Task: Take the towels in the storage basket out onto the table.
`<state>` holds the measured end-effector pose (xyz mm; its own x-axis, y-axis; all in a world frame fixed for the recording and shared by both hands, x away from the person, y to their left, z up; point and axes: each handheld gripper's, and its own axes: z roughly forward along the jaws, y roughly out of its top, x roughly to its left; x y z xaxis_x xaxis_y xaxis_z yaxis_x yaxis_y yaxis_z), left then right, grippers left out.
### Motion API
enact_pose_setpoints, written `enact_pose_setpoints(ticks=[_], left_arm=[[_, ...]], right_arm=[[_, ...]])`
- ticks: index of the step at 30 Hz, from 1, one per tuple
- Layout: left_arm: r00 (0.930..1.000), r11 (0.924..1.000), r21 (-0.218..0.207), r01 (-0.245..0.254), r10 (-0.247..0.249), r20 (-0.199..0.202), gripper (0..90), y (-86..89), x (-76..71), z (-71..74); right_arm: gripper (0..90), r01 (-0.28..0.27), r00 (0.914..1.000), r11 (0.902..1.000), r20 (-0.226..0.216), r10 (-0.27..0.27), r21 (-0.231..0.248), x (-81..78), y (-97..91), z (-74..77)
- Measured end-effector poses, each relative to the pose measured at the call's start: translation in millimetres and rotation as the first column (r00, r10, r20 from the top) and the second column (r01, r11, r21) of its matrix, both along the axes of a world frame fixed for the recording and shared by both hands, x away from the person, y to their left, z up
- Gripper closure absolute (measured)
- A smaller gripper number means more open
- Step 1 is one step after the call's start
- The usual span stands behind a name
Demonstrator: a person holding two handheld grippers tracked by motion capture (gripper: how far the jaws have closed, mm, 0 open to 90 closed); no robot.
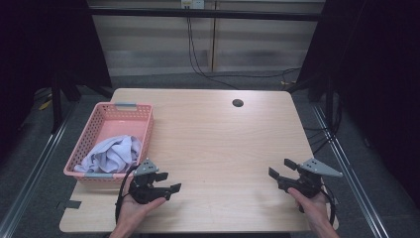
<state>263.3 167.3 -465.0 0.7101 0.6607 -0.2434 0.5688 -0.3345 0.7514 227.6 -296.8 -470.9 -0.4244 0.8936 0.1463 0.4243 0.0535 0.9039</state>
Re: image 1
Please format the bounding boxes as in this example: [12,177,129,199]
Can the right hand-held gripper black cable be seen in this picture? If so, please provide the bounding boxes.
[318,183,338,228]

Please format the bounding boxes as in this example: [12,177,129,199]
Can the pink plastic basket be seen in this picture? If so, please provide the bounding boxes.
[62,101,155,184]

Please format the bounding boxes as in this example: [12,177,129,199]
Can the black horizontal metal bar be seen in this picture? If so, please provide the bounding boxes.
[88,7,324,23]

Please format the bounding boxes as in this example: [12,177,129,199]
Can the white wall power outlet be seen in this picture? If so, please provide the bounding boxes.
[180,0,206,10]

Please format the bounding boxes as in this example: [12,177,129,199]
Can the black wall cable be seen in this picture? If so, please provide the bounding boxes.
[186,16,302,90]

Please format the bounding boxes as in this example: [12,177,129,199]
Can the hand-held gripper black cable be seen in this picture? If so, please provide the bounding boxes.
[114,164,140,224]
[318,183,338,228]

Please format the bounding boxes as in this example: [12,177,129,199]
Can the metal floor rail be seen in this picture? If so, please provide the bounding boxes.
[0,107,77,238]
[311,103,392,238]

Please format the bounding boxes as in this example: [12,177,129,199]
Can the pale lavender cloth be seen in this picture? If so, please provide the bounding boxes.
[73,134,144,175]

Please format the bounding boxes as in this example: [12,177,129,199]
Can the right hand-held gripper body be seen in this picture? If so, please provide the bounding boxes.
[276,158,344,214]

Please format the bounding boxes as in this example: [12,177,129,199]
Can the person's left hand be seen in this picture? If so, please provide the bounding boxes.
[115,193,167,230]

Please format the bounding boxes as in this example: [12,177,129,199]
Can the person's right hand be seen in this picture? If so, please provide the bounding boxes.
[286,186,332,230]

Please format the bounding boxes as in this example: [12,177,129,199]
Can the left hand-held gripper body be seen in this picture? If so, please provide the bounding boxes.
[127,158,172,205]

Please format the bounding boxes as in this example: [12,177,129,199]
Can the black metal stand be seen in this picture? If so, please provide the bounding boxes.
[285,73,343,128]
[49,70,115,135]

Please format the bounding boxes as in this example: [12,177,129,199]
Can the black floor cables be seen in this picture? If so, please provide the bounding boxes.
[303,110,344,155]

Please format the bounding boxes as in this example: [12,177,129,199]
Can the dark curtain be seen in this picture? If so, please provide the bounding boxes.
[296,0,420,202]
[0,0,113,160]

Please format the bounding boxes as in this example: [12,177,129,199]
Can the grey tape strip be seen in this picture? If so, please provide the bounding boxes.
[61,199,82,210]

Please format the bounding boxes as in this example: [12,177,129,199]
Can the left hand-held gripper black cable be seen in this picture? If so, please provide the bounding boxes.
[114,164,140,224]

